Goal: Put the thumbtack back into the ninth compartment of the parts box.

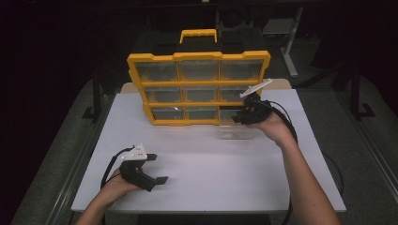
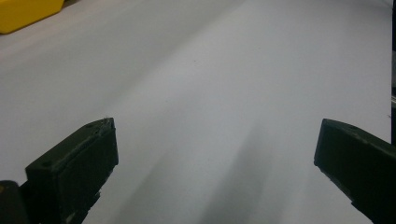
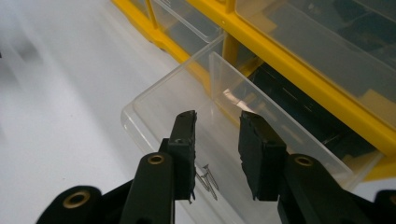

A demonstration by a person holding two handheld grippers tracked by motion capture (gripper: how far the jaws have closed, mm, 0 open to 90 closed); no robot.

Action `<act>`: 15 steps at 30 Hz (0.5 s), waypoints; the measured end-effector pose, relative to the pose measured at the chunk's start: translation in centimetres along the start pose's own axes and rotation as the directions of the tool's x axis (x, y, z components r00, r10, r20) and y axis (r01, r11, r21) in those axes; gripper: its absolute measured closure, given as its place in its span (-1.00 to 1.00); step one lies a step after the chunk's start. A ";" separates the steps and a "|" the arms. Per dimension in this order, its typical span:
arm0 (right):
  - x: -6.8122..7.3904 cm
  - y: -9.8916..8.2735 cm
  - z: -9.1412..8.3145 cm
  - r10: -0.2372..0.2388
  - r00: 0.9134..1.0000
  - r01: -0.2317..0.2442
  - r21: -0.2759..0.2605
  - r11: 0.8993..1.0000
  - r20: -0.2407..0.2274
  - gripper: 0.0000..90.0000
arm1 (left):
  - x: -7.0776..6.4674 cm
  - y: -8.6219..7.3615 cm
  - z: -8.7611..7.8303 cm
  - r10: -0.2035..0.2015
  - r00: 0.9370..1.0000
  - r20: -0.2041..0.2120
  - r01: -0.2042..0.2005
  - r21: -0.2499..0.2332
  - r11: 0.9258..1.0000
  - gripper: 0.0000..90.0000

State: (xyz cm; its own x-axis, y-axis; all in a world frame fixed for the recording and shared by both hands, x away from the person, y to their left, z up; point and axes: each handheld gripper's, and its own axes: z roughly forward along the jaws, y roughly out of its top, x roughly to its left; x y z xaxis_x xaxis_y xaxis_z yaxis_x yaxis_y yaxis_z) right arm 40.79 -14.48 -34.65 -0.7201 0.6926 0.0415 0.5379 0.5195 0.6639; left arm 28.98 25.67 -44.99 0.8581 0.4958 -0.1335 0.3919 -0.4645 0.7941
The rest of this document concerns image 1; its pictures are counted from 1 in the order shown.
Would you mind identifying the clear plastic drawer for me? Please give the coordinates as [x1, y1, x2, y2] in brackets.
[218, 109, 256, 141]

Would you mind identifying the person's left hand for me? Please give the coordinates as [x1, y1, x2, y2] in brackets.
[99, 167, 143, 203]

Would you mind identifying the set of clear organizer drawers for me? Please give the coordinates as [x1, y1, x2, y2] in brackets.
[135, 60, 263, 121]

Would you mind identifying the black metal stand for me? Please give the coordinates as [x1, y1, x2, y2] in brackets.
[348, 60, 377, 121]
[81, 67, 106, 122]

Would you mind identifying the yellow black storage organizer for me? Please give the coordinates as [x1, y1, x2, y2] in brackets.
[126, 28, 271, 127]

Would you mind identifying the white metal stand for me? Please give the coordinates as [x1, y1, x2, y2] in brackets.
[262, 7, 305, 79]

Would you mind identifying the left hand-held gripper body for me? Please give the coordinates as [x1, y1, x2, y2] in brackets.
[118, 142, 158, 193]

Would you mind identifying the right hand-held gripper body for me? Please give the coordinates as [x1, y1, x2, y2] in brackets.
[237, 78, 273, 126]

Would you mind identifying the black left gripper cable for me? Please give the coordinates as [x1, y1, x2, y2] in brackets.
[99, 144, 135, 190]

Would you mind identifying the person's right hand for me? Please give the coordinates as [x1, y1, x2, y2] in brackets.
[245, 111, 298, 148]

